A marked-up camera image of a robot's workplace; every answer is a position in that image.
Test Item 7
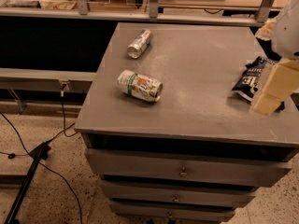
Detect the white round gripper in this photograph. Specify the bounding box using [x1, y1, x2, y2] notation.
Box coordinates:
[251, 0, 299, 115]

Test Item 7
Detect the blue chip bag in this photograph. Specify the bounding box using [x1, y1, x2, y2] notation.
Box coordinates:
[232, 56, 277, 102]

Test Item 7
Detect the silver redbull can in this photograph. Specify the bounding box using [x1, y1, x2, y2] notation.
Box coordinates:
[127, 29, 153, 59]

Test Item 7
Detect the white green soda can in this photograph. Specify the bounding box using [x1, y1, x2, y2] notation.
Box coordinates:
[118, 70, 163, 103]

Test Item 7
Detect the grey drawer cabinet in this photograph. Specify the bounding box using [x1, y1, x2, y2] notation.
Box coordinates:
[76, 23, 298, 222]

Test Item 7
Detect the black stand leg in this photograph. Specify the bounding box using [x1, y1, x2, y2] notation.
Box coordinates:
[2, 142, 50, 224]

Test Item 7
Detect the grey metal shelf frame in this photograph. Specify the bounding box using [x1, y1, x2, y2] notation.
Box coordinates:
[0, 0, 291, 27]

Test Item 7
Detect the top drawer metal handle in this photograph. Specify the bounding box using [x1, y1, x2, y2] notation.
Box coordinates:
[178, 167, 189, 177]

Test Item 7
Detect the middle drawer metal handle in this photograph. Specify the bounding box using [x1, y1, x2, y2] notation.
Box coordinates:
[173, 195, 180, 203]

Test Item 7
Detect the black floor cable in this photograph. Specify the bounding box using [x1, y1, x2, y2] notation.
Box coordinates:
[0, 82, 84, 224]

